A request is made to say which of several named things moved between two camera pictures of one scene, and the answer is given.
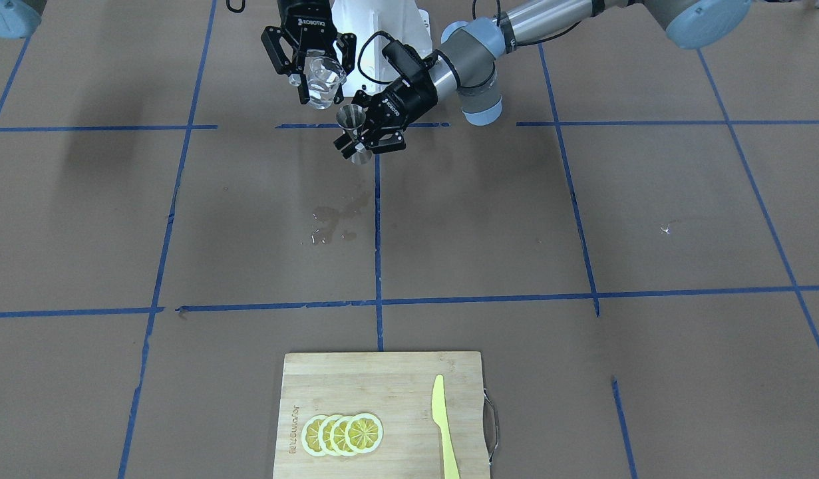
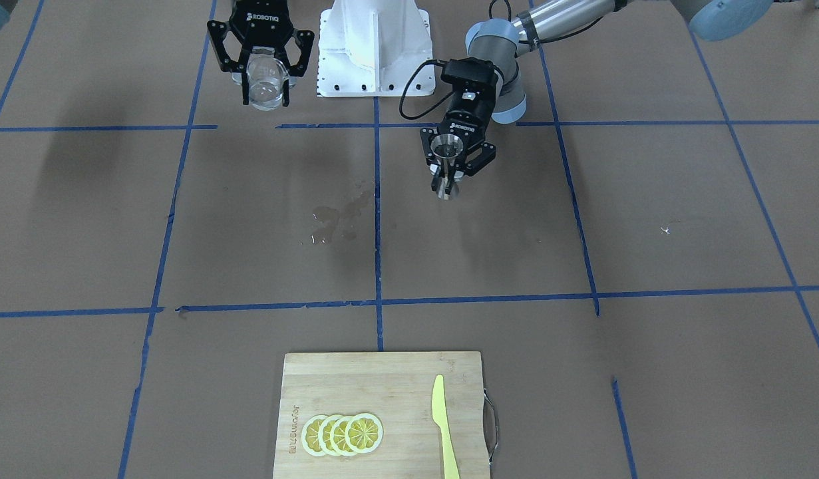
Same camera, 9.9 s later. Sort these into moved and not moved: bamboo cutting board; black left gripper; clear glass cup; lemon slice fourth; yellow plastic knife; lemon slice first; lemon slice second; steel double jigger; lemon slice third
Moved: clear glass cup; steel double jigger; black left gripper
Not moved: lemon slice second; lemon slice first; lemon slice fourth; yellow plastic knife; lemon slice third; bamboo cutting board
